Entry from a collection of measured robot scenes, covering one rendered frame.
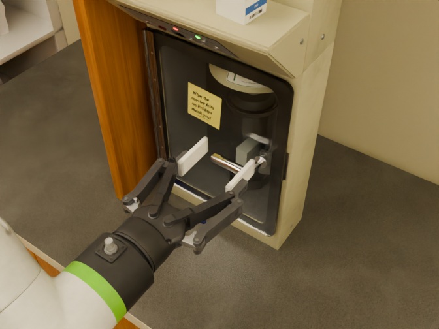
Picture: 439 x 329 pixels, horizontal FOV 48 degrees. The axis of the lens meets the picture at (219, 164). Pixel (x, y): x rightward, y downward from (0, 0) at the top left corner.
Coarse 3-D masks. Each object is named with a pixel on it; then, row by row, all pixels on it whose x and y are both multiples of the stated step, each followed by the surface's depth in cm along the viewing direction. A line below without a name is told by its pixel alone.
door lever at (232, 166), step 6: (216, 156) 92; (222, 156) 92; (258, 156) 91; (216, 162) 92; (222, 162) 91; (228, 162) 91; (234, 162) 91; (258, 162) 91; (264, 162) 91; (228, 168) 91; (234, 168) 90; (240, 168) 90; (258, 168) 91
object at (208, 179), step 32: (160, 32) 88; (160, 64) 93; (192, 64) 88; (224, 64) 83; (160, 96) 99; (224, 96) 88; (256, 96) 83; (288, 96) 78; (192, 128) 99; (224, 128) 93; (256, 128) 87; (288, 128) 83; (192, 192) 113; (224, 192) 105; (256, 192) 99; (256, 224) 105
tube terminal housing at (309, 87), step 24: (288, 0) 70; (312, 0) 68; (336, 0) 75; (312, 24) 71; (336, 24) 80; (312, 48) 75; (312, 72) 80; (312, 96) 85; (312, 120) 90; (288, 144) 87; (312, 144) 97; (288, 168) 91; (288, 192) 97; (288, 216) 105; (264, 240) 110
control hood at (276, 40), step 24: (120, 0) 73; (144, 0) 71; (168, 0) 71; (192, 0) 71; (192, 24) 67; (216, 24) 66; (240, 24) 66; (264, 24) 66; (288, 24) 66; (240, 48) 67; (264, 48) 63; (288, 48) 67; (288, 72) 72
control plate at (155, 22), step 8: (128, 8) 77; (136, 16) 82; (144, 16) 77; (152, 24) 83; (160, 24) 78; (168, 24) 74; (184, 32) 75; (192, 32) 72; (192, 40) 81; (200, 40) 77; (208, 40) 73; (224, 48) 73
